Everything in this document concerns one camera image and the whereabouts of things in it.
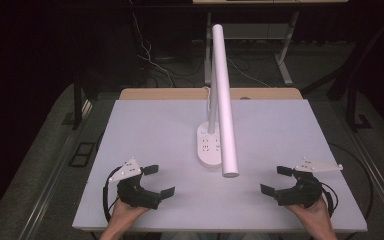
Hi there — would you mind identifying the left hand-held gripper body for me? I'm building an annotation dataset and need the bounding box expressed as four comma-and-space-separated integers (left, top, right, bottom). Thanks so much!
108, 157, 163, 211

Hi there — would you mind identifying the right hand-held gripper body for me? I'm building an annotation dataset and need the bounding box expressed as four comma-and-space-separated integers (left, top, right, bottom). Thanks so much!
274, 157, 344, 209

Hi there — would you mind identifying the person's left hand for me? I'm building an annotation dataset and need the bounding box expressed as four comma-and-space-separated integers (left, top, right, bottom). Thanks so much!
107, 198, 151, 235

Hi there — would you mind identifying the person's right hand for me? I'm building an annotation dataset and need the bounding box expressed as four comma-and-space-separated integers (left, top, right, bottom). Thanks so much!
284, 196, 333, 231

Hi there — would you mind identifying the large white board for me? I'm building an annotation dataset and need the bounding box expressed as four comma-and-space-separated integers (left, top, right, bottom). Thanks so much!
72, 99, 368, 233

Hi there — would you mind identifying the wooden table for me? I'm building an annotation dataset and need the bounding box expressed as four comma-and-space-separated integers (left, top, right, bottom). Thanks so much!
118, 87, 304, 101

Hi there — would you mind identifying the white desk lamp with sockets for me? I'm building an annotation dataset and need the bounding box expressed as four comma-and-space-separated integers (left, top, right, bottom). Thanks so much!
196, 23, 240, 179

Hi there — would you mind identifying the black metal stand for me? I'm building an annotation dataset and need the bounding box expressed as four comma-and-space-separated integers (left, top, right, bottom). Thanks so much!
301, 9, 384, 133

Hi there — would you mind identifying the white-legged desk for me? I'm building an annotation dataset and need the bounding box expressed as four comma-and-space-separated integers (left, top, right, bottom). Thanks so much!
192, 0, 350, 87

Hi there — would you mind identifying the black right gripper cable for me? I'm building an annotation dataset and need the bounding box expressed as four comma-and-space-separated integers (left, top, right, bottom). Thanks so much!
319, 181, 340, 218

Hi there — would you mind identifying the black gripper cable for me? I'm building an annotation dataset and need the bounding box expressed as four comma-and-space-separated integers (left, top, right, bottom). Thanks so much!
102, 165, 122, 223
319, 181, 340, 218

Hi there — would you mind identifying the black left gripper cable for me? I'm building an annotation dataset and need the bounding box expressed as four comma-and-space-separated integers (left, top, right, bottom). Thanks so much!
102, 165, 122, 223

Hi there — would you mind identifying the thin black floor cable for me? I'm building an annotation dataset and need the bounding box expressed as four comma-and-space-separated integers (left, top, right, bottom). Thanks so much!
327, 142, 375, 222

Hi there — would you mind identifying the black floor frame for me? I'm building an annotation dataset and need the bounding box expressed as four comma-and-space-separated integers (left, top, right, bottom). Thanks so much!
67, 141, 97, 168

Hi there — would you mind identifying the metal floor rail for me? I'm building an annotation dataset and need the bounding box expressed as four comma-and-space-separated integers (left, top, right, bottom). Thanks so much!
17, 99, 94, 240
346, 126, 384, 231

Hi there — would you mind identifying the white lamp cable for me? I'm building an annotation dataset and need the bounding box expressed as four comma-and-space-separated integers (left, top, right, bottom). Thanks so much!
202, 86, 213, 114

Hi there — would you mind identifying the white floor cable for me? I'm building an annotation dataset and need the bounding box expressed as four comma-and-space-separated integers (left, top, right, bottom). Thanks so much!
227, 57, 272, 89
130, 0, 175, 88

